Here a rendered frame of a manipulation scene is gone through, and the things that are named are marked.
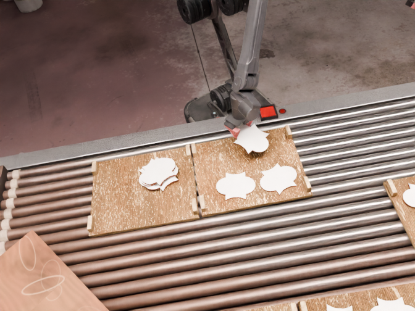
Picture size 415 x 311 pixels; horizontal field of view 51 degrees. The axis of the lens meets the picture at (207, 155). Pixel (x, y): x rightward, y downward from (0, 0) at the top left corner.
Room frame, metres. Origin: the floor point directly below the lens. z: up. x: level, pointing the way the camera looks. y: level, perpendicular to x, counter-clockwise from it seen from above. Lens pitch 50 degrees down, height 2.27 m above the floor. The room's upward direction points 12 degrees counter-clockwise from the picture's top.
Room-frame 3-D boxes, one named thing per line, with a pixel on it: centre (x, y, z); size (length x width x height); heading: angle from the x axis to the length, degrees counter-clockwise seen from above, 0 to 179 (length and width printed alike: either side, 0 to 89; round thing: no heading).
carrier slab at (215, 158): (1.03, -0.14, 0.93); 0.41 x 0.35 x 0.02; 89
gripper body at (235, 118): (1.15, -0.15, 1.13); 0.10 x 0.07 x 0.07; 127
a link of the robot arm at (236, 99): (1.14, -0.15, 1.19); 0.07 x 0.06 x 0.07; 21
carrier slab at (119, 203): (1.03, 0.27, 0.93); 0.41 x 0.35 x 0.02; 88
